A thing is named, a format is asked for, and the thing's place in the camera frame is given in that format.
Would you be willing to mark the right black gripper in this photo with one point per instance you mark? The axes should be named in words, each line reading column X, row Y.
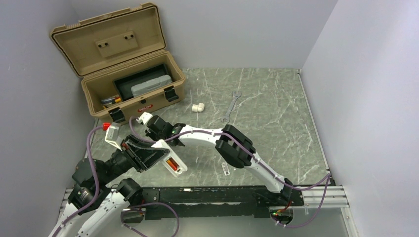
column 150, row 133

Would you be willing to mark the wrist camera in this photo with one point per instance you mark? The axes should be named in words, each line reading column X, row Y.
column 112, row 134
column 144, row 117

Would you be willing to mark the white pvc elbow fitting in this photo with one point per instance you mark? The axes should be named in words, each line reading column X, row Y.
column 198, row 108

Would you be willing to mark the orange red AA battery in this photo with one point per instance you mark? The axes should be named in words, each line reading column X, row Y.
column 173, row 164

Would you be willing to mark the grey plastic case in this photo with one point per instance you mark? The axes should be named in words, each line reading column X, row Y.
column 150, row 85

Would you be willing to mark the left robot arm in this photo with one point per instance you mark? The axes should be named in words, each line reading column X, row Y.
column 92, row 204

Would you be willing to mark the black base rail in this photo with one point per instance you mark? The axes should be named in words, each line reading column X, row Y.
column 214, row 201

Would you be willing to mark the white remote control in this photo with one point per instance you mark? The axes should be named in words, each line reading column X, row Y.
column 171, row 154

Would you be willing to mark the silver open-end wrench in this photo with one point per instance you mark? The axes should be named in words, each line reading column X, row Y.
column 235, row 96

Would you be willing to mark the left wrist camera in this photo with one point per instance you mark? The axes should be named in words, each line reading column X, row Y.
column 112, row 134

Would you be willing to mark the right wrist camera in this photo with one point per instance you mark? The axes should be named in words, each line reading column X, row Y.
column 144, row 117

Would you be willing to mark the tan plastic toolbox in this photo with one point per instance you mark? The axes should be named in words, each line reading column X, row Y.
column 114, row 45

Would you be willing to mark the white battery cover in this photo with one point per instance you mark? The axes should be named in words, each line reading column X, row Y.
column 225, row 169

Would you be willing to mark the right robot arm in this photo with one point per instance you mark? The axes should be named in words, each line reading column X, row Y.
column 236, row 149

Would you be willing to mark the black tray in toolbox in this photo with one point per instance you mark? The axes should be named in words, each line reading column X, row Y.
column 123, row 85

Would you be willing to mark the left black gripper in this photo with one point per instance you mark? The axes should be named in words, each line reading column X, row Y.
column 141, row 156

